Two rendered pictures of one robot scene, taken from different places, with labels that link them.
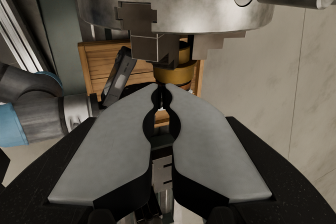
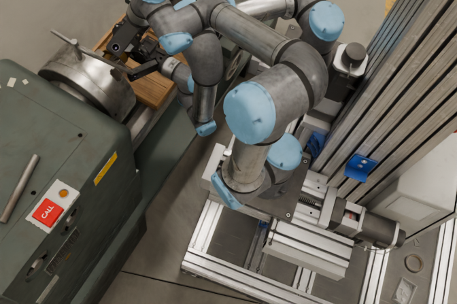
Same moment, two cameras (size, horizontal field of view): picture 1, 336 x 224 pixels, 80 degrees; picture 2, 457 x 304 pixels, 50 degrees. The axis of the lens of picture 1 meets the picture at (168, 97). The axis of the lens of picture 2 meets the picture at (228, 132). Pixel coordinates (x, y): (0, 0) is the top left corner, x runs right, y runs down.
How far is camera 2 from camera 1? 143 cm
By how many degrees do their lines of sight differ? 13
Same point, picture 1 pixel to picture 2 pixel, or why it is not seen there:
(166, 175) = not seen: outside the picture
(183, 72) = not seen: hidden behind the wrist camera
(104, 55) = (149, 94)
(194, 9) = (98, 63)
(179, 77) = not seen: hidden behind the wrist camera
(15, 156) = not seen: hidden behind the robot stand
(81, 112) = (166, 66)
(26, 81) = (184, 99)
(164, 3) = (105, 71)
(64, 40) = (178, 140)
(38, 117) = (181, 76)
